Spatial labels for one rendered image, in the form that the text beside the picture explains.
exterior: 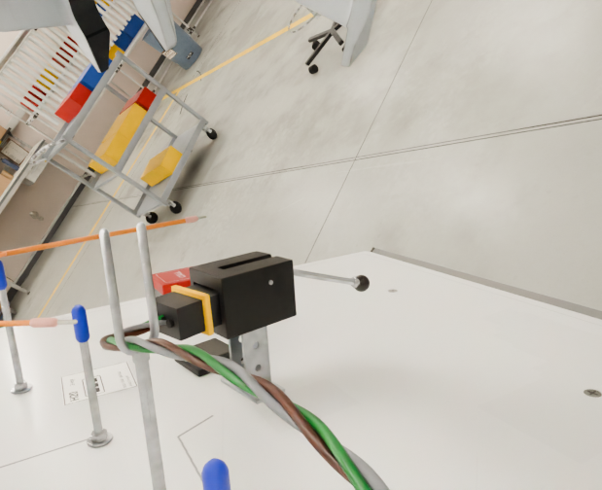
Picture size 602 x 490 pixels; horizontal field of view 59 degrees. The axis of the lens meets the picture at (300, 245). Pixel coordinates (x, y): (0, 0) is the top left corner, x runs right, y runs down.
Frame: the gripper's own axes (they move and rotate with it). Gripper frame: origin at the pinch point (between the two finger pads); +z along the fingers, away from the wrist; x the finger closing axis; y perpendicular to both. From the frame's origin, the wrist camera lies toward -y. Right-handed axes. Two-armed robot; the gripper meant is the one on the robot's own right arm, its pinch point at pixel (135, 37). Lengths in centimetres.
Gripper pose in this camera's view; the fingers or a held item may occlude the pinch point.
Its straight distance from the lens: 32.4
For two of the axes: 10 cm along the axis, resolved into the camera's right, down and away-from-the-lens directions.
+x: 6.5, 1.2, -7.5
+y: -6.6, 5.8, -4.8
